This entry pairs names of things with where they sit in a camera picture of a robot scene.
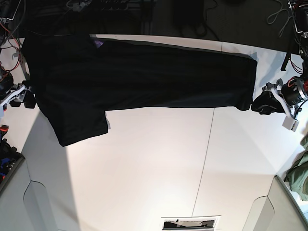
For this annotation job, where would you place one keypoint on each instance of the white paper sheet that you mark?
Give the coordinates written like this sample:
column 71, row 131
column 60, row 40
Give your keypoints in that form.
column 207, row 223

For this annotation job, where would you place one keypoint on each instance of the grey bin with clothes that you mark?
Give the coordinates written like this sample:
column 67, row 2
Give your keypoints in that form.
column 10, row 159

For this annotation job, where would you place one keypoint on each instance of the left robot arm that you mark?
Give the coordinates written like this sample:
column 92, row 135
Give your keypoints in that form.
column 297, row 51

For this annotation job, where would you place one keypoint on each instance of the black t-shirt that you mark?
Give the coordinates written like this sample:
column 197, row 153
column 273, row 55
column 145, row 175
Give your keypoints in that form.
column 76, row 79

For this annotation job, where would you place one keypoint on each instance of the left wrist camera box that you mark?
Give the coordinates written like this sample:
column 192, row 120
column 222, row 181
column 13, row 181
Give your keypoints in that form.
column 290, row 123

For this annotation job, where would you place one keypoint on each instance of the green cloth pile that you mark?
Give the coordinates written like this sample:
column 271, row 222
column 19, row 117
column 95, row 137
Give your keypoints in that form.
column 297, row 175

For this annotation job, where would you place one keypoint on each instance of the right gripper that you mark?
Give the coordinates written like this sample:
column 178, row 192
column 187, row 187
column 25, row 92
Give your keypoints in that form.
column 18, row 94

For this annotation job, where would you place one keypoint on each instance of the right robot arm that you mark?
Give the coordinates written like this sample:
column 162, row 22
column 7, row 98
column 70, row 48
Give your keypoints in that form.
column 12, row 14

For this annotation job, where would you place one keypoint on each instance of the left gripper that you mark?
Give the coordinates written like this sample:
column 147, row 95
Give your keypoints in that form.
column 294, row 94

